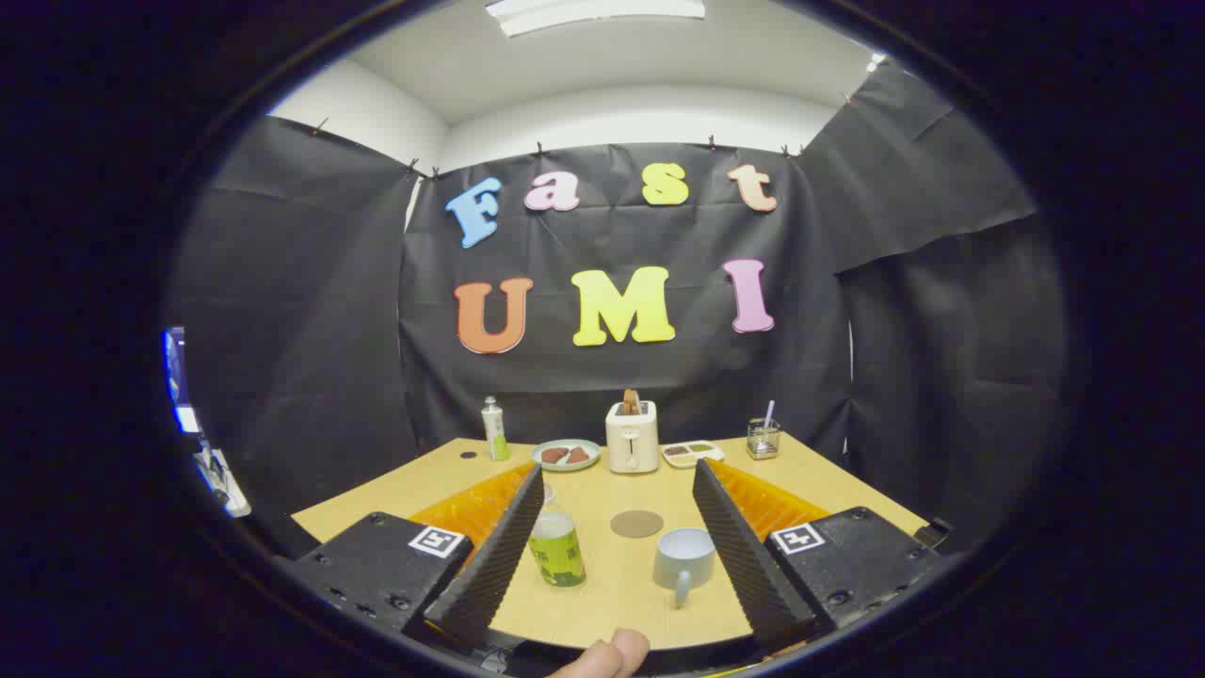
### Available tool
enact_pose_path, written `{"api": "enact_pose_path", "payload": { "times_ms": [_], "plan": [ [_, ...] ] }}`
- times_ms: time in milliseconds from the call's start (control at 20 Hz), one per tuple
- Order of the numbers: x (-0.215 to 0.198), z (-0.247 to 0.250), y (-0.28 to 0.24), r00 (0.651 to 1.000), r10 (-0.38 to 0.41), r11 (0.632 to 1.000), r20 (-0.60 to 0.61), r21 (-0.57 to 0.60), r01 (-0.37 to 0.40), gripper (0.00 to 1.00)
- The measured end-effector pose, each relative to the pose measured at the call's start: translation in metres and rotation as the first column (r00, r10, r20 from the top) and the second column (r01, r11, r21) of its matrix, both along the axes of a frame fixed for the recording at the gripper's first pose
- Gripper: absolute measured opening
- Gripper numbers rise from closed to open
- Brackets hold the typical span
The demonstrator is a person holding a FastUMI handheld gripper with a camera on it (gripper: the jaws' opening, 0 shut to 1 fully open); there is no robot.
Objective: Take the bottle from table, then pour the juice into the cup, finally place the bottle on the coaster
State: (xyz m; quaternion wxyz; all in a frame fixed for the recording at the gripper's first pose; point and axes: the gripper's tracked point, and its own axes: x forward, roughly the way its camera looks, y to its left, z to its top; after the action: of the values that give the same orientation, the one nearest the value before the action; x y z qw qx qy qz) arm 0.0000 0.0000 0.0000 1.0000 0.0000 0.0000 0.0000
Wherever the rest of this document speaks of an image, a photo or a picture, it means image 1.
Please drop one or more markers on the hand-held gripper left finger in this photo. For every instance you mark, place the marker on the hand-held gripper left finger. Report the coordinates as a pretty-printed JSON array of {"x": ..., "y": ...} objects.
[{"x": 490, "y": 565}]

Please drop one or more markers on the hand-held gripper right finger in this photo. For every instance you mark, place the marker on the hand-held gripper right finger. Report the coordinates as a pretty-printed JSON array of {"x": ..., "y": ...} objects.
[{"x": 744, "y": 560}]

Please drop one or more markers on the light blue cup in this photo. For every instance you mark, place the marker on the light blue cup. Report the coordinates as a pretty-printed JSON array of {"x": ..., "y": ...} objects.
[{"x": 682, "y": 557}]

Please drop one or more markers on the green label juice bottle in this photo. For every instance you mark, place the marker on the green label juice bottle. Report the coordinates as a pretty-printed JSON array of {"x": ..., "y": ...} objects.
[{"x": 558, "y": 557}]

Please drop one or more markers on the round brown coaster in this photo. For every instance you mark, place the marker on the round brown coaster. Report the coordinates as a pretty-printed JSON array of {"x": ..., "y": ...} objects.
[{"x": 636, "y": 524}]

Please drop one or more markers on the small white green bottle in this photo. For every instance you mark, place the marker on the small white green bottle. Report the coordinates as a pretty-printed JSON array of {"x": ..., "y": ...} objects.
[{"x": 495, "y": 435}]

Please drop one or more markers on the white divided snack tray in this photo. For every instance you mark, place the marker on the white divided snack tray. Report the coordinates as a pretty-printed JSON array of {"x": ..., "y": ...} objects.
[{"x": 692, "y": 454}]

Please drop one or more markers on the pale green plate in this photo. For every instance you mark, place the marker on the pale green plate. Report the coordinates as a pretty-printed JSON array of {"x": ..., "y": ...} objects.
[{"x": 565, "y": 465}]

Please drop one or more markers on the wooden table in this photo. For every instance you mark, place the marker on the wooden table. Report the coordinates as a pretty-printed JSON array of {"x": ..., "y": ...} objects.
[{"x": 612, "y": 593}]

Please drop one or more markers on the brown food piece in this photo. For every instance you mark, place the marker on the brown food piece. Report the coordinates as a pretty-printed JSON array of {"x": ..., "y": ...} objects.
[
  {"x": 554, "y": 455},
  {"x": 578, "y": 455}
]

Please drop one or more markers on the cream toaster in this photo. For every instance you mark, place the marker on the cream toaster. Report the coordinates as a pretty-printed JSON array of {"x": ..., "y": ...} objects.
[{"x": 632, "y": 443}]

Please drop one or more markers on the black table clamp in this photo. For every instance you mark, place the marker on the black table clamp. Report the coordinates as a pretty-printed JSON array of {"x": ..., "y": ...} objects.
[{"x": 932, "y": 533}]

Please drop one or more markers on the brown toast slice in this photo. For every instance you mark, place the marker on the brown toast slice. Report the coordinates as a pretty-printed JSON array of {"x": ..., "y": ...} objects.
[{"x": 632, "y": 401}]

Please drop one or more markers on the white device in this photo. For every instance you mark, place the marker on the white device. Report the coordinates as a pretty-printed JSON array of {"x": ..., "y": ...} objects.
[{"x": 221, "y": 480}]

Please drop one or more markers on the blue lit screen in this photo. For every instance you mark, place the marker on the blue lit screen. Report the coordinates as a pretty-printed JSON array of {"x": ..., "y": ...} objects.
[{"x": 179, "y": 377}]

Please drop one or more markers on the small ceiling light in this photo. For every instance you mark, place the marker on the small ceiling light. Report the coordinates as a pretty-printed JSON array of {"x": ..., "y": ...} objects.
[{"x": 875, "y": 62}]

